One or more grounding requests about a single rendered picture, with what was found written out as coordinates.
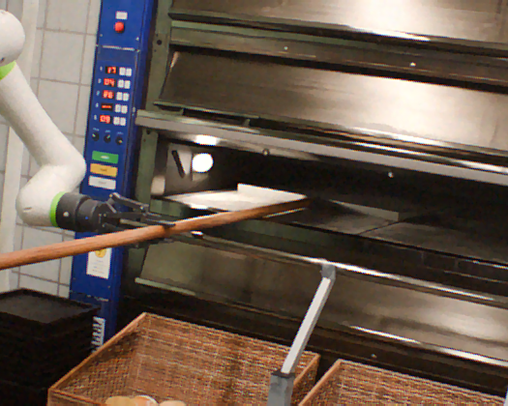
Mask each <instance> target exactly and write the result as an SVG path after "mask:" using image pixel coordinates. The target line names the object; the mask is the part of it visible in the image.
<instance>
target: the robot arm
mask: <svg viewBox="0 0 508 406"><path fill-rule="evenodd" d="M24 43H25V35H24V31H23V28H22V26H21V24H20V22H19V21H18V19H17V18H16V17H15V16H13V15H11V14H9V13H7V12H4V11H0V115H1V116H2V117H3V119H4V120H5V121H6V122H7V123H8V124H9V126H11V127H12V128H13V130H14V131H15V134H16V135H17V136H18V138H19V139H20V140H21V142H22V143H23V144H24V146H25V147H26V148H27V150H28V151H29V153H30V154H31V156H33V158H34V160H35V161H36V163H37V165H38V166H39V169H38V171H37V172H36V174H35V175H34V176H33V177H32V178H31V180H30V182H29V183H28V184H27V185H26V186H25V187H24V188H23V189H22V190H21V191H20V192H19V194H18V195H17V196H16V199H15V209H16V212H17V214H18V216H19V218H20V219H21V220H22V221H23V222H25V223H26V224H28V225H30V226H33V227H53V228H58V229H63V230H67V231H72V232H75V233H79V234H82V233H84V232H86V231H87V232H92V233H96V234H99V235H101V236H102V235H108V234H112V233H118V232H123V231H129V230H130V229H127V228H125V227H124V226H121V225H120V220H121V218H145V220H144V222H147V223H151V224H156V225H160V226H165V227H174V226H176V223H175V222H170V221H165V220H162V217H161V216H159V215H154V214H150V213H149V212H148V208H149V206H148V205H146V204H144V203H141V202H138V201H134V200H132V199H129V198H126V197H123V196H122V195H120V194H119V193H118V192H111V193H110V194H109V195H108V196H109V198H108V200H107V201H106V202H101V201H97V200H93V199H92V197H91V196H89V195H86V194H81V193H77V192H73V191H74V190H75V189H76V188H77V187H78V184H79V183H80V182H81V181H82V179H83V177H84V175H85V170H86V167H85V161H84V159H83V157H82V155H81V153H80V152H79V151H78V150H77V149H76V148H75V147H74V146H73V145H72V144H71V143H70V142H69V141H68V140H67V138H66V137H65V136H64V135H63V134H62V133H61V132H60V130H59V128H58V127H57V125H56V124H55V123H54V121H53V120H52V119H51V117H50V116H48V114H47V113H46V111H45V109H44V108H43V107H42V105H41V102H40V101H39V99H38V98H37V96H36V95H35V93H34V92H33V90H32V89H31V88H30V86H29V84H28V83H27V81H26V80H25V76H24V74H23V73H22V71H21V69H20V67H19V66H18V64H17V63H16V61H15V59H16V58H17V57H18V56H19V55H20V53H21V52H22V50H23V48H24ZM112 203H120V204H123V205H126V206H129V207H132V208H136V209H139V210H141V212H142V213H135V212H119V211H118V209H117V208H116V207H115V206H114V205H113V204H112ZM159 242H160V243H164V244H172V243H174V240H173V239H169V238H165V237H163V238H159V239H155V240H150V241H146V242H141V243H136V244H131V245H127V246H119V247H123V248H132V249H141V248H145V244H150V245H157V244H158V243H159Z"/></svg>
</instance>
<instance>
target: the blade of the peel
mask: <svg viewBox="0 0 508 406"><path fill-rule="evenodd" d="M237 191H238V192H243V193H248V194H253V195H259V196H264V197H270V198H275V199H281V200H285V201H289V200H294V199H300V198H301V197H302V196H306V195H318V196H321V199H320V206H319V207H322V208H327V209H332V210H338V211H343V212H349V213H353V214H358V215H363V216H369V217H374V218H384V219H390V220H393V221H400V220H403V219H406V218H411V217H415V216H418V215H421V214H423V213H426V211H421V210H416V209H410V208H405V207H400V206H394V205H389V204H384V203H378V202H372V201H368V200H362V199H356V198H351V197H346V196H340V195H336V194H330V193H324V192H319V191H313V190H308V189H302V188H293V187H282V186H277V187H276V186H256V185H238V190H237Z"/></svg>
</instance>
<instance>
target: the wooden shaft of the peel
mask: <svg viewBox="0 0 508 406"><path fill-rule="evenodd" d="M309 206H310V200H309V199H308V198H306V197H305V198H300V199H294V200H289V201H285V202H280V203H274V204H269V205H263V206H258V207H252V208H248V209H243V210H237V211H232V212H226V213H221V214H215V215H211V216H206V217H196V218H191V219H186V220H180V221H175V223H176V226H174V227H165V226H160V225H154V226H148V227H144V228H139V229H134V230H129V231H123V232H118V233H112V234H108V235H102V236H98V237H92V238H87V239H82V240H72V241H67V242H62V243H56V244H52V245H46V246H37V247H32V248H27V249H22V250H17V251H12V252H7V253H1V254H0V271H2V270H6V269H10V268H14V267H24V266H29V265H33V264H37V263H42V262H46V261H51V260H55V259H59V258H64V257H69V256H74V255H79V254H81V253H86V252H91V251H96V250H101V249H106V248H110V247H122V246H127V245H131V244H136V243H141V242H146V241H150V240H155V239H159V238H163V237H168V236H173V235H178V234H183V233H187V232H192V231H196V230H201V229H206V228H209V227H214V226H219V225H224V224H229V223H233V222H237V221H242V220H247V219H252V218H260V217H265V216H270V215H274V214H279V213H284V212H288V211H292V210H297V209H302V208H307V207H309Z"/></svg>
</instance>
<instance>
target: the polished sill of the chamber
mask: <svg viewBox="0 0 508 406"><path fill-rule="evenodd" d="M149 212H151V213H156V214H161V215H166V216H171V217H176V218H184V219H191V218H201V217H206V216H211V215H215V214H221V213H226V212H232V211H229V210H224V209H219V208H214V207H208V206H204V205H199V204H195V203H190V202H185V201H179V200H174V199H169V198H164V197H156V198H150V206H149ZM219 226H222V227H227V228H232V229H237V230H242V231H247V232H252V233H256V234H261V235H266V236H271V237H276V238H281V239H286V240H290V241H294V242H299V243H304V244H309V245H314V246H319V247H328V248H332V249H337V250H342V251H346V252H351V253H353V252H356V253H361V254H366V255H370V256H375V257H380V258H385V259H389V260H394V261H399V262H404V263H408V264H413V265H417V266H422V267H426V268H431V269H436V270H441V271H444V272H449V273H454V274H457V273H459V274H464V275H468V276H477V277H481V278H485V279H490V280H495V281H500V282H504V283H508V264H507V263H497V262H493V261H488V260H484V259H479V258H473V257H468V256H464V255H459V254H455V253H449V252H444V251H440V250H435V249H430V248H425V247H419V246H412V245H407V244H396V243H391V242H387V241H382V240H378V239H373V238H367V237H362V236H357V235H352V234H348V233H343V232H338V231H333V230H328V229H323V228H317V227H312V226H308V225H303V224H298V223H293V222H288V221H283V220H278V219H273V218H268V217H257V218H252V219H247V220H242V221H237V222H233V223H229V224H224V225H219Z"/></svg>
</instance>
